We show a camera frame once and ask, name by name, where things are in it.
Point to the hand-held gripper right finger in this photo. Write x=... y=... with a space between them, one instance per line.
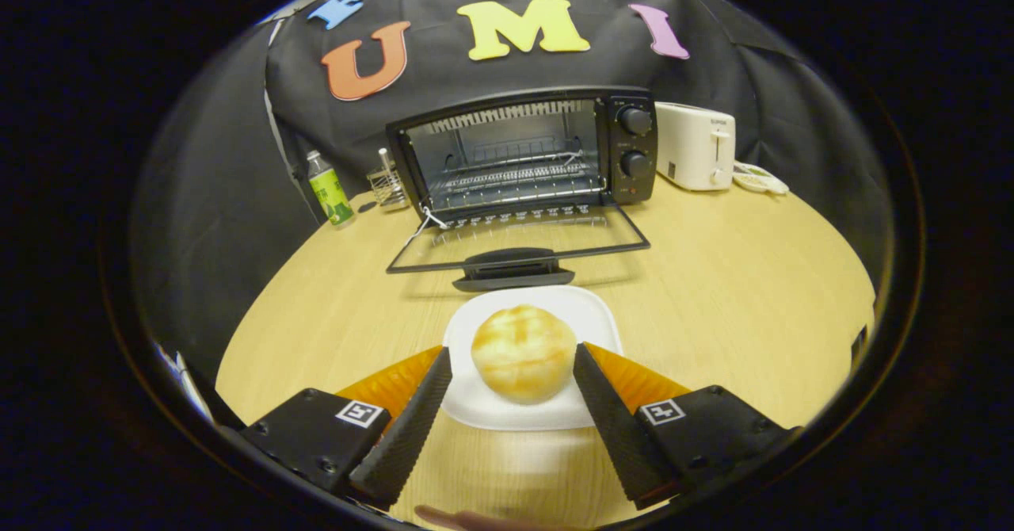
x=618 y=428

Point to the white bread toaster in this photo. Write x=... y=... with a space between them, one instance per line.
x=693 y=150

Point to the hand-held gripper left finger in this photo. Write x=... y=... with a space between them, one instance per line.
x=412 y=428

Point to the small white divided dish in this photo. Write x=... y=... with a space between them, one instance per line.
x=759 y=178

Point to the white square plate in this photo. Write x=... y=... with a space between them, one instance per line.
x=554 y=309

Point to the round golden bread bun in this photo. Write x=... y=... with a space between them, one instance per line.
x=523 y=353

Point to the black toaster oven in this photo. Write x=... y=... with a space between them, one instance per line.
x=634 y=190

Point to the green label plastic bottle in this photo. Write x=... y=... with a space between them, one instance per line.
x=329 y=194

